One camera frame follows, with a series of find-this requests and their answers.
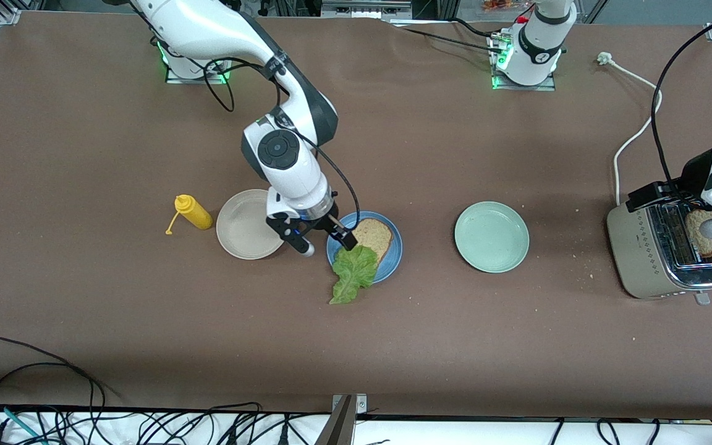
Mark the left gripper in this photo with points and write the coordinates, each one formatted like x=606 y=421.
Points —
x=694 y=172

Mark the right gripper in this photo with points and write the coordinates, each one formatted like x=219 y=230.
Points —
x=326 y=223

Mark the brown toast bread slice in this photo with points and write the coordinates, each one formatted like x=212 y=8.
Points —
x=376 y=235
x=708 y=247

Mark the green lettuce leaf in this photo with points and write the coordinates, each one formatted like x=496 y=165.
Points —
x=353 y=269

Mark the yellow mustard squeeze bottle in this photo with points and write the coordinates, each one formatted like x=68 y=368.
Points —
x=195 y=213

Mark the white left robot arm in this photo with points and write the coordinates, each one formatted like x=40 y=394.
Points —
x=538 y=49

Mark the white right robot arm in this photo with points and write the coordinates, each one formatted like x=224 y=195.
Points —
x=282 y=161

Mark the blue round plate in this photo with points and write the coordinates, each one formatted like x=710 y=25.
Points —
x=394 y=259

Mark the beige round plate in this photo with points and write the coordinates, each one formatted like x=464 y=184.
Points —
x=241 y=225

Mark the pale green round plate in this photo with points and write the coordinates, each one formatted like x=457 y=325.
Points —
x=492 y=238

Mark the beige and chrome toaster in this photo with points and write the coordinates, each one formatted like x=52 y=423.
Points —
x=640 y=266

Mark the grey metal rack part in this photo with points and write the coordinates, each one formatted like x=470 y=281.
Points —
x=365 y=9

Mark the orange patterned object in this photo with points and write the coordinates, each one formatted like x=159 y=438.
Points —
x=498 y=5

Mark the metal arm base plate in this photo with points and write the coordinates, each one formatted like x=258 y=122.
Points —
x=517 y=88
x=195 y=81

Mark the grey metal table bracket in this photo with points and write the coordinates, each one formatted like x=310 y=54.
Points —
x=340 y=426

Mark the aluminium frame profile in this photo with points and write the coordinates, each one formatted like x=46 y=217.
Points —
x=7 y=13

